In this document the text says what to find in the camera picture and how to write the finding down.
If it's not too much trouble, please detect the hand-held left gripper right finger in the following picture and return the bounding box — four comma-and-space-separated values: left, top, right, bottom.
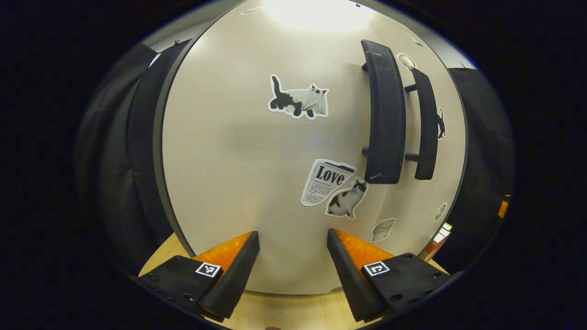
327, 228, 453, 323

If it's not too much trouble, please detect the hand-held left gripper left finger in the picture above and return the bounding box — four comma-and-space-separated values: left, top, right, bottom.
138, 231, 260, 320

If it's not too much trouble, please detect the white cabinet door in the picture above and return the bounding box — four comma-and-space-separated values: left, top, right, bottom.
161, 0, 415, 295
397, 32, 468, 257

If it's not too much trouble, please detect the white shoe cabinet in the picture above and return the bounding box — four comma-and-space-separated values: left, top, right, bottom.
153, 0, 469, 296

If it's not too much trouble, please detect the white and orange box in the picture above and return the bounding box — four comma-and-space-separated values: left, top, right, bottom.
421, 228, 449, 262

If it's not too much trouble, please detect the black door handle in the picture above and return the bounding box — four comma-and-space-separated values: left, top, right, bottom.
404, 68, 438, 181
361, 39, 407, 185

